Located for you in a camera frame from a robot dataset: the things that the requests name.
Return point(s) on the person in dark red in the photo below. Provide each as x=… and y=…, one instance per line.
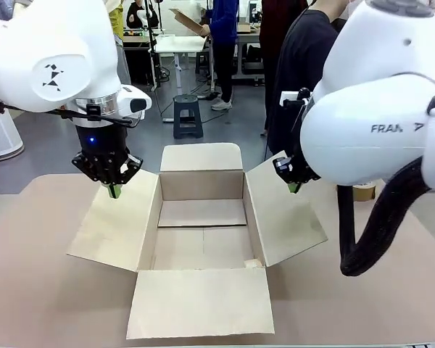
x=272, y=43

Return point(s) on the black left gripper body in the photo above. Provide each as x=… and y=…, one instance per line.
x=101, y=139

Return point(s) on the person in blue jacket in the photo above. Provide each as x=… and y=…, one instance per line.
x=223, y=43

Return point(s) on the black step stool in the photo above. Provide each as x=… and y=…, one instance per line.
x=187, y=117

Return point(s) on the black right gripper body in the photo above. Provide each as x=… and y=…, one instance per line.
x=301, y=165

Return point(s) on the person in yellow-green top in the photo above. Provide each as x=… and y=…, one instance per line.
x=116, y=18

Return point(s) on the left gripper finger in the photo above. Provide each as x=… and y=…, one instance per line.
x=130, y=168
x=92, y=167

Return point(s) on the brown tape roll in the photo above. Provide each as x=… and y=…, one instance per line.
x=364, y=192

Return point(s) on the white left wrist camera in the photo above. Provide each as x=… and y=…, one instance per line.
x=134, y=103

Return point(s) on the black stand pole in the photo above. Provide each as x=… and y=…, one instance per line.
x=153, y=50

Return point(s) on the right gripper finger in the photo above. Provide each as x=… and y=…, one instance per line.
x=283, y=166
x=308, y=179

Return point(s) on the seated person in black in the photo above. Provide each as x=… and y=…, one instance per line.
x=135, y=14

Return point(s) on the brown cardboard box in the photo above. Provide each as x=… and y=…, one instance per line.
x=199, y=308

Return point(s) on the person in black t-shirt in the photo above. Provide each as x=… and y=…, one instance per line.
x=304, y=65

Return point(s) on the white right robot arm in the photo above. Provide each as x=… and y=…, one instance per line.
x=366, y=72

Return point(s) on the white round appliance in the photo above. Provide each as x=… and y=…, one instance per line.
x=1, y=134

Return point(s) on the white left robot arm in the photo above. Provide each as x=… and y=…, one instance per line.
x=40, y=43

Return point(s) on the flat cardboard sheet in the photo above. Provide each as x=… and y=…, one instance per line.
x=188, y=21

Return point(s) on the white desk with white legs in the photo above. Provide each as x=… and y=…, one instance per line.
x=179, y=45

